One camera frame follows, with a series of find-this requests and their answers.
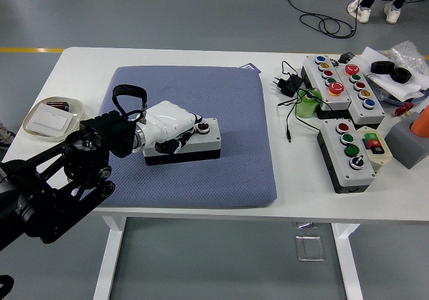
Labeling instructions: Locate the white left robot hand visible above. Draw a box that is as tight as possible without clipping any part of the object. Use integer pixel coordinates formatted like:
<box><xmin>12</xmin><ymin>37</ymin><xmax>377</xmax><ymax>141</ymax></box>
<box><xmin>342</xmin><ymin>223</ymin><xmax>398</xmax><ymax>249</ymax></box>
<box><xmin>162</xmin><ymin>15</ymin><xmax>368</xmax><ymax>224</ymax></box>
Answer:
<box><xmin>137</xmin><ymin>100</ymin><xmax>204</xmax><ymax>155</ymax></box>

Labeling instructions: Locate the grey four-button control box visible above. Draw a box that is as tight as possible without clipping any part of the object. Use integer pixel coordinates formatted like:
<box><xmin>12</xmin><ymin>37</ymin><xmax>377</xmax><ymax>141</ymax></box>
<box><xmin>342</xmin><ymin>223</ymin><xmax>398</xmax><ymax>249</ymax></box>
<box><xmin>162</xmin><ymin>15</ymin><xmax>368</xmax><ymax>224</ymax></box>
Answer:
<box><xmin>316</xmin><ymin>119</ymin><xmax>377</xmax><ymax>194</ymax></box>
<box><xmin>142</xmin><ymin>117</ymin><xmax>222</xmax><ymax>167</ymax></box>

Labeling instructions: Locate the five-button box with mushroom button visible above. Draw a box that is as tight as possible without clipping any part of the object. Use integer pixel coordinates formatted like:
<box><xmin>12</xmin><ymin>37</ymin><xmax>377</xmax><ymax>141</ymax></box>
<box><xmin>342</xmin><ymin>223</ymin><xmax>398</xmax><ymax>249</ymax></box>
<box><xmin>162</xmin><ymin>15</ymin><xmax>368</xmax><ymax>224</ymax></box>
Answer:
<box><xmin>300</xmin><ymin>55</ymin><xmax>353</xmax><ymax>119</ymax></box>
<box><xmin>334</xmin><ymin>64</ymin><xmax>387</xmax><ymax>126</ymax></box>

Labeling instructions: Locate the blue-grey padded mat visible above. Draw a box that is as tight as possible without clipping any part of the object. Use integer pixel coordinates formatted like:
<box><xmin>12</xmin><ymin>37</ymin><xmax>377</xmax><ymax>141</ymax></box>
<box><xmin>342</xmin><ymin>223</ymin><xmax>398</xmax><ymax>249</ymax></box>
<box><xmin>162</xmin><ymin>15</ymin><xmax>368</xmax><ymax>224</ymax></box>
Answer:
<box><xmin>90</xmin><ymin>65</ymin><xmax>278</xmax><ymax>210</ymax></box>

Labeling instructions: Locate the cream shallow tray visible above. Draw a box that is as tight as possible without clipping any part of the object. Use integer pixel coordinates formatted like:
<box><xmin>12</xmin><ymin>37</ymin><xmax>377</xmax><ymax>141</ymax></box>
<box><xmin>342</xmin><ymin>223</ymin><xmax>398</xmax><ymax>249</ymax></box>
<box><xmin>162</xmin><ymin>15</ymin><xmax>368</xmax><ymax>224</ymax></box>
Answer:
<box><xmin>21</xmin><ymin>95</ymin><xmax>84</xmax><ymax>143</ymax></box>

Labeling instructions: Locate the purple and white label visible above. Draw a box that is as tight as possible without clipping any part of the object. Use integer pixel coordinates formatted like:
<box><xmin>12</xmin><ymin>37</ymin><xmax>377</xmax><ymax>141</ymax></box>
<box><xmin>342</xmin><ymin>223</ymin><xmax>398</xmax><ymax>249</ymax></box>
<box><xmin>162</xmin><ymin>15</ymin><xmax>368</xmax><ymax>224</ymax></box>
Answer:
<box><xmin>239</xmin><ymin>62</ymin><xmax>262</xmax><ymax>75</ymax></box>

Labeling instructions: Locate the black power adapter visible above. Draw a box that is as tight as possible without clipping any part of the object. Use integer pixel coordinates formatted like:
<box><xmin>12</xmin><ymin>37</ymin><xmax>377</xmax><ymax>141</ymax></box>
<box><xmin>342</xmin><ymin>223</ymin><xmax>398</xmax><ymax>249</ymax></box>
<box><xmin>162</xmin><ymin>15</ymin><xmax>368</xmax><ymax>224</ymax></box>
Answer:
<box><xmin>270</xmin><ymin>73</ymin><xmax>302</xmax><ymax>98</ymax></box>

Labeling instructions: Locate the green cylinder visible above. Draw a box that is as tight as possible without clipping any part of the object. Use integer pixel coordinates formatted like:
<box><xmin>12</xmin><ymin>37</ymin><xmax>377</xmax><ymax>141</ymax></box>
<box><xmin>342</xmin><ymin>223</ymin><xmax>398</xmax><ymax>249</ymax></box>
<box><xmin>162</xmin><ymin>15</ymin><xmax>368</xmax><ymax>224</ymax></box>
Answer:
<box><xmin>295</xmin><ymin>88</ymin><xmax>323</xmax><ymax>119</ymax></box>

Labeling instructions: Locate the white table leg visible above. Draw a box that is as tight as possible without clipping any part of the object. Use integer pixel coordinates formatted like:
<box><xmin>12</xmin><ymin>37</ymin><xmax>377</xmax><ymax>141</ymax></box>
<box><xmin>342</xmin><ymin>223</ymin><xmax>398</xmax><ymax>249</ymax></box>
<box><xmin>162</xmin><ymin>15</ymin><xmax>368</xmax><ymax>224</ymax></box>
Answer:
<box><xmin>93</xmin><ymin>215</ymin><xmax>127</xmax><ymax>300</ymax></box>
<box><xmin>331</xmin><ymin>222</ymin><xmax>365</xmax><ymax>300</ymax></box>

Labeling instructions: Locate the metal floor outlet plate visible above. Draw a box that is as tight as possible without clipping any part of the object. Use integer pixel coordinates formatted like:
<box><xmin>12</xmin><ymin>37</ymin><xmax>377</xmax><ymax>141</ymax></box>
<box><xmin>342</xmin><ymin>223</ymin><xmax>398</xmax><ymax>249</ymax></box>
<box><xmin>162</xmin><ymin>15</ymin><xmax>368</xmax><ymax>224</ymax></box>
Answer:
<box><xmin>294</xmin><ymin>234</ymin><xmax>326</xmax><ymax>263</ymax></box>

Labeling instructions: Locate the white paper sheet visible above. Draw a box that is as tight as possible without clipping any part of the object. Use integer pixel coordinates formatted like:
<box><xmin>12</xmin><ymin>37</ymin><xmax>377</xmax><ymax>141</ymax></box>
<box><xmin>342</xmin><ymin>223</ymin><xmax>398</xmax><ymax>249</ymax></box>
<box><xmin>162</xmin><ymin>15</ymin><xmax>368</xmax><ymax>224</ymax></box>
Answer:
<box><xmin>360</xmin><ymin>46</ymin><xmax>429</xmax><ymax>100</ymax></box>

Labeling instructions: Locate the red valve knob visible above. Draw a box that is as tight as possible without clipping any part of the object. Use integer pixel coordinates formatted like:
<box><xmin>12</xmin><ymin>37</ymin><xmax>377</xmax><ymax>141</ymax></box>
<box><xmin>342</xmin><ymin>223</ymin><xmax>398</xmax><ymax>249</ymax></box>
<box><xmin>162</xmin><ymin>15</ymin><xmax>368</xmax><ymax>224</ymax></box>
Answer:
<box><xmin>394</xmin><ymin>102</ymin><xmax>416</xmax><ymax>117</ymax></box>

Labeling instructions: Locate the grey block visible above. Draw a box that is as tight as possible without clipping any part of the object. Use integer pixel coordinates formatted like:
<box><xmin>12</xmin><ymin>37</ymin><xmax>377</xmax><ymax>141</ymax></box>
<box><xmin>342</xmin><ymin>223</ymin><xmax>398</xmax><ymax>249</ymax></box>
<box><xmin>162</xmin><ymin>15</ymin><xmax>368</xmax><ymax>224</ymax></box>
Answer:
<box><xmin>384</xmin><ymin>111</ymin><xmax>429</xmax><ymax>170</ymax></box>

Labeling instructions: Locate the clear bubble wrap bag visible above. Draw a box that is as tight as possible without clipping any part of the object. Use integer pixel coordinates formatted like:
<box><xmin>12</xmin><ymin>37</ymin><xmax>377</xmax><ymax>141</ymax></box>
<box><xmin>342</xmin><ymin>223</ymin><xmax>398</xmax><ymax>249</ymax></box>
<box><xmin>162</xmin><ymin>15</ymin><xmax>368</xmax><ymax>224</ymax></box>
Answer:
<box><xmin>380</xmin><ymin>40</ymin><xmax>429</xmax><ymax>92</ymax></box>

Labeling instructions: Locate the orange cylinder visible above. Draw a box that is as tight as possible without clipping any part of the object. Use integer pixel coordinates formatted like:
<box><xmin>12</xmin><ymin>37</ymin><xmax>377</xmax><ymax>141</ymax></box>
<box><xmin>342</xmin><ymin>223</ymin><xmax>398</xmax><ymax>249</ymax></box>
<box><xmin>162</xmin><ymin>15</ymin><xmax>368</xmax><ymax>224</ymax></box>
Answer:
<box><xmin>411</xmin><ymin>104</ymin><xmax>429</xmax><ymax>139</ymax></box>

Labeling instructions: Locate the white wall switch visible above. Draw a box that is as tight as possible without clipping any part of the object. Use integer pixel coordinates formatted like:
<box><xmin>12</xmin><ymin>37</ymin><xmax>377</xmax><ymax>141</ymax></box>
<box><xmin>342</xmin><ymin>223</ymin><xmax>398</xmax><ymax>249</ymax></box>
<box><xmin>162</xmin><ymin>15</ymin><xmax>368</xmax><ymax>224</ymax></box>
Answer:
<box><xmin>32</xmin><ymin>103</ymin><xmax>76</xmax><ymax>137</ymax></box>

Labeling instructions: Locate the black adapter cable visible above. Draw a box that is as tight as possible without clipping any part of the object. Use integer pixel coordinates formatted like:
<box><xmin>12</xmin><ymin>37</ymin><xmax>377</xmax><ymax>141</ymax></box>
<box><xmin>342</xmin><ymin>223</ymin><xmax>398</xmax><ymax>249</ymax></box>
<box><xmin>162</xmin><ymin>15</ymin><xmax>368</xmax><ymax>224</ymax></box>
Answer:
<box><xmin>277</xmin><ymin>60</ymin><xmax>324</xmax><ymax>143</ymax></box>

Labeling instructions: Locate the black floor cable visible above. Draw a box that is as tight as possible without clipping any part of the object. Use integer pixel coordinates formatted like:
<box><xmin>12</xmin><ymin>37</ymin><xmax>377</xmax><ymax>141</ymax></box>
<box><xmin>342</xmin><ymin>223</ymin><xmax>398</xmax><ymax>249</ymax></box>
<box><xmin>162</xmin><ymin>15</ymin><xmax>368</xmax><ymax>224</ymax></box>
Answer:
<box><xmin>284</xmin><ymin>0</ymin><xmax>429</xmax><ymax>40</ymax></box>

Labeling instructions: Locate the cream three-button switch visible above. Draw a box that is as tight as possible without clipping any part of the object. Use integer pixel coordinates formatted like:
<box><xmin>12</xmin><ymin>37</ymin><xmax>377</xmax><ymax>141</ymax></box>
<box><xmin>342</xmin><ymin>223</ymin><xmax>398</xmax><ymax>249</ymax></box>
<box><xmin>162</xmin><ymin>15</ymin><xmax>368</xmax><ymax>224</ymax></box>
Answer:
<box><xmin>355</xmin><ymin>125</ymin><xmax>393</xmax><ymax>173</ymax></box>

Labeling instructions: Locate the blue ring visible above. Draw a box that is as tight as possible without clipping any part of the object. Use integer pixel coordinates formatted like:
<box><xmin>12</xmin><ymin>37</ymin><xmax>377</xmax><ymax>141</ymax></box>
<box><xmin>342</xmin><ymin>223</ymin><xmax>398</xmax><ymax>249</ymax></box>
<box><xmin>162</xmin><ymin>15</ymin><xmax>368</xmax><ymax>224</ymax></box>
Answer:
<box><xmin>381</xmin><ymin>90</ymin><xmax>429</xmax><ymax>106</ymax></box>

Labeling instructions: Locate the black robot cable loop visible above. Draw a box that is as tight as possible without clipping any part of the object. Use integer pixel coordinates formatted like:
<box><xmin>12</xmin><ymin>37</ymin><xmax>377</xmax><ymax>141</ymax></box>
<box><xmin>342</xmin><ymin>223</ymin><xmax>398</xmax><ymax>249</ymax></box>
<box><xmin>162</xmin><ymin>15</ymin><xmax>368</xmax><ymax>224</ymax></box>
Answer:
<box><xmin>0</xmin><ymin>275</ymin><xmax>15</xmax><ymax>300</ymax></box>

